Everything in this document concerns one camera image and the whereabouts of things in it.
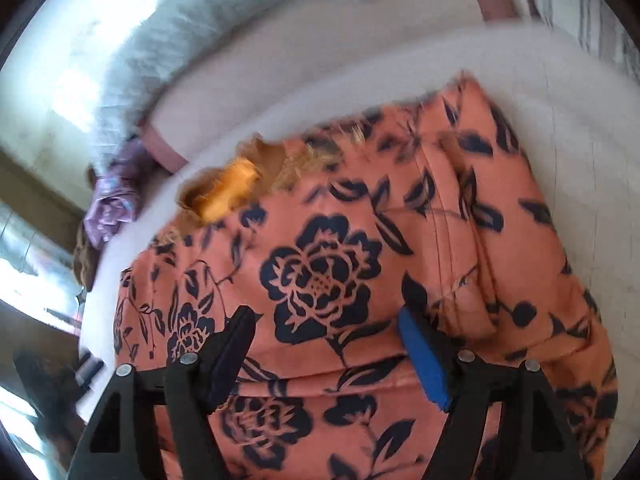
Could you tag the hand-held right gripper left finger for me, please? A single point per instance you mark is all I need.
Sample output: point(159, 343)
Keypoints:
point(226, 360)

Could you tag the brown blanket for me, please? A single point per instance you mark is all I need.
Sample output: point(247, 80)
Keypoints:
point(85, 260)

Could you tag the striped patterned pillow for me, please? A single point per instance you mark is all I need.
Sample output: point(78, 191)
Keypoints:
point(590, 5)

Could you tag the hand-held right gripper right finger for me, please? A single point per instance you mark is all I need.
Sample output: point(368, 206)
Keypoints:
point(422, 355)

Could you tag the orange floral garment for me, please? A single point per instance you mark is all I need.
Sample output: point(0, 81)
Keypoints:
point(320, 280)

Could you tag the purple printed cloth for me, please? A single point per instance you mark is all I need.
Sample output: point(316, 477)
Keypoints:
point(112, 200)

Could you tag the grey quilted blanket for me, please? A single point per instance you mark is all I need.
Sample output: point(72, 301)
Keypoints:
point(175, 45)

